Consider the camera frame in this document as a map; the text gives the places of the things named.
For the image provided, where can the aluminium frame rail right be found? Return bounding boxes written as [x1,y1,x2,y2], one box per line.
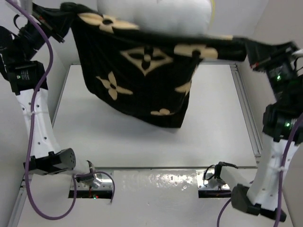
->
[230,63,262,165]

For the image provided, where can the aluminium frame rail left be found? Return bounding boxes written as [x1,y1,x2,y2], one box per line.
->
[7,176,27,227]

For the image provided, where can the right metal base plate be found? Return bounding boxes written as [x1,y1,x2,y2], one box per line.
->
[196,169,230,191]

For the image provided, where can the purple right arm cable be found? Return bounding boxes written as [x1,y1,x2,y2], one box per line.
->
[216,118,303,227]

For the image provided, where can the black floral plush pillowcase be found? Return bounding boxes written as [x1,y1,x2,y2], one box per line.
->
[60,2,246,128]

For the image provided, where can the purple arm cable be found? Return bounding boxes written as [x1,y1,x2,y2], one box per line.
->
[4,0,116,219]
[216,118,303,227]

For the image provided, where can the cream contoured pillow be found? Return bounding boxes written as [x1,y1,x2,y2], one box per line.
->
[97,0,214,36]

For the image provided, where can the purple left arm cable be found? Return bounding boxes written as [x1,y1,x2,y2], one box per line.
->
[4,0,116,219]

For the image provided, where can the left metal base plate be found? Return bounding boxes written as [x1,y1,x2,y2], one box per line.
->
[76,169,114,191]

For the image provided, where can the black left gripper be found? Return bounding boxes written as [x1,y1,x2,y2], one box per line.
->
[18,2,74,60]

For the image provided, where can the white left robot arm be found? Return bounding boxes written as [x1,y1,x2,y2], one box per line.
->
[0,0,76,175]

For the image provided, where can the metal base plate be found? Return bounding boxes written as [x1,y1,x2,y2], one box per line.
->
[196,169,230,191]
[76,169,114,191]

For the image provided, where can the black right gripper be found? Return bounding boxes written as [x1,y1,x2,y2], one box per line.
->
[245,37,301,101]

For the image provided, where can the aluminium frame rail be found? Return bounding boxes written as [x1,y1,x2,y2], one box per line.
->
[230,63,262,165]
[7,176,27,227]

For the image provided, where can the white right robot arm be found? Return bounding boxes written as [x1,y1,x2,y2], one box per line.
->
[231,38,303,226]

